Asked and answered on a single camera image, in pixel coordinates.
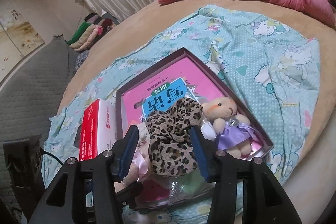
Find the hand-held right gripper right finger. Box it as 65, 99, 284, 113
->
190, 125, 302, 224

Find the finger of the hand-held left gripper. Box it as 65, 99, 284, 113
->
115, 181, 144, 211

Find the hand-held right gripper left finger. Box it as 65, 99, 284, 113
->
28, 124, 140, 224

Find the plush toy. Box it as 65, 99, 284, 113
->
121, 126, 151, 186

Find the mint green item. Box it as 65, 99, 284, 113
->
169, 171, 214, 206

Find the leopard print scrunchie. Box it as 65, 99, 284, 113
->
145, 97, 204, 177

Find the teddy bear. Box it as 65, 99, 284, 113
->
202, 96, 253, 159

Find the dark purple cardboard box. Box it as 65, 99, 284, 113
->
115, 47, 275, 212

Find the red tissue pack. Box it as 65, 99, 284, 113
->
78, 98, 117, 162

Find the small black box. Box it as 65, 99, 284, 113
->
73, 132, 82, 149

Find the grey quilted sofa cover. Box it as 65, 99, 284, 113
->
0, 34, 80, 189

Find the pink book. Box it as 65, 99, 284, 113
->
123, 57, 265, 210

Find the light blue printed blanket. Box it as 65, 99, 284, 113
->
43, 4, 321, 224

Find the stack of folded clothes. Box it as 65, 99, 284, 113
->
65, 12, 116, 52

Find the black cable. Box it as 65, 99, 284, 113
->
39, 150, 64, 165

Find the wall painting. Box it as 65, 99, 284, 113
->
0, 7, 47, 73

